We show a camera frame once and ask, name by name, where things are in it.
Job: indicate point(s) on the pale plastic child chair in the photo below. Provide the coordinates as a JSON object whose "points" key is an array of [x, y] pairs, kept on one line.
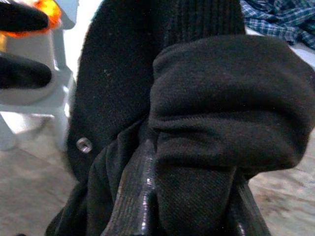
{"points": [[29, 98]]}

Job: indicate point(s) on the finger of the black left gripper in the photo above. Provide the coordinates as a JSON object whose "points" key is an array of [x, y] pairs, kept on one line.
{"points": [[19, 17], [22, 73]]}

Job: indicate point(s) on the blue plaid shirt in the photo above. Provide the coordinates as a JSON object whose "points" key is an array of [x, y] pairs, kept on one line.
{"points": [[283, 17]]}

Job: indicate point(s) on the black knit garment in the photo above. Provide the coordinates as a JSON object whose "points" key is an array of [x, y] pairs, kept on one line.
{"points": [[221, 98]]}

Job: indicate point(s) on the salmon orange plastic hanger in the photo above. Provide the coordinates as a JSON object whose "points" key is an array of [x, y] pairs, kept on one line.
{"points": [[53, 12]]}

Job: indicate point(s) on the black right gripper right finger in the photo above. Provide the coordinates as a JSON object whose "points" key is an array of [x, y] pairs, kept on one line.
{"points": [[251, 216]]}

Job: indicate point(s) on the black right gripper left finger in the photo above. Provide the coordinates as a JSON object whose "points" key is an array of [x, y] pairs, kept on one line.
{"points": [[137, 186]]}

